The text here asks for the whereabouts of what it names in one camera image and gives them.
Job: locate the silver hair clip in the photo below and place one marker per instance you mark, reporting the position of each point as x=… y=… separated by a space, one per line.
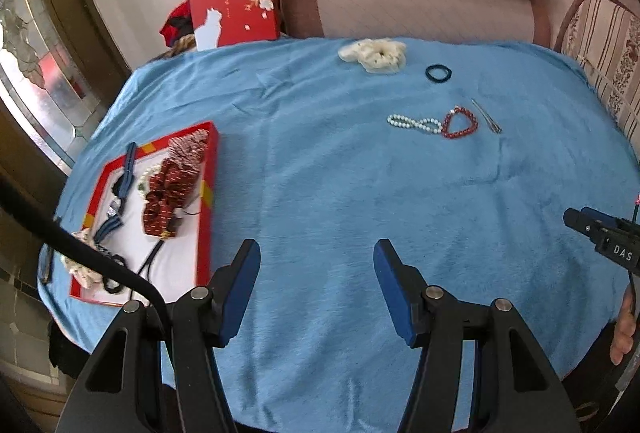
x=492 y=124

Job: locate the blue blanket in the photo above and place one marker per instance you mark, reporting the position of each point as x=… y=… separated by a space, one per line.
x=318 y=160

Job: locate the pink bolster cushion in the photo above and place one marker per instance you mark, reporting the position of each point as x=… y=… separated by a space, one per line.
x=449 y=21

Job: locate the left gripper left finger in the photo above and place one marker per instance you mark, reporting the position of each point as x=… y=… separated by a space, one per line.
x=232 y=285

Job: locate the red and navy clothes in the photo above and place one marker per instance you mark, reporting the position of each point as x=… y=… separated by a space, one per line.
x=178 y=24

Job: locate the stained glass door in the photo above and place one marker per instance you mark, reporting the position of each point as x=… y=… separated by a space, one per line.
x=42 y=87

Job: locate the thin black elastic band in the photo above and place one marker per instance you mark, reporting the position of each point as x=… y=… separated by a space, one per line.
x=144 y=270

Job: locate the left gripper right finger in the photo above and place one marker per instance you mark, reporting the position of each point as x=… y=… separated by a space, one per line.
x=403 y=289

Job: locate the person right hand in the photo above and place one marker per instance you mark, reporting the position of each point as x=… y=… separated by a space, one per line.
x=625 y=326

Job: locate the red plaid scrunchie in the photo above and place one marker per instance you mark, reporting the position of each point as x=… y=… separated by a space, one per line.
x=188 y=151

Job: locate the red dotted scrunchie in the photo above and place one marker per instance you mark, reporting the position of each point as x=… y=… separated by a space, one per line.
x=169 y=189

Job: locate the cream fluffy scrunchie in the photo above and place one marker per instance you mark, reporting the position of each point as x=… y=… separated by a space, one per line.
x=376 y=56

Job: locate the blue striped strap watch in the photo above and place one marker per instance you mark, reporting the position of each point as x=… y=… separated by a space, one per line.
x=120 y=190

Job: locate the red floral box lid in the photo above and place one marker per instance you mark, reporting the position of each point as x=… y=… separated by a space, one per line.
x=219 y=23

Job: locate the red jewelry tray box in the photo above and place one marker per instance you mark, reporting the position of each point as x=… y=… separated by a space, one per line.
x=183 y=262

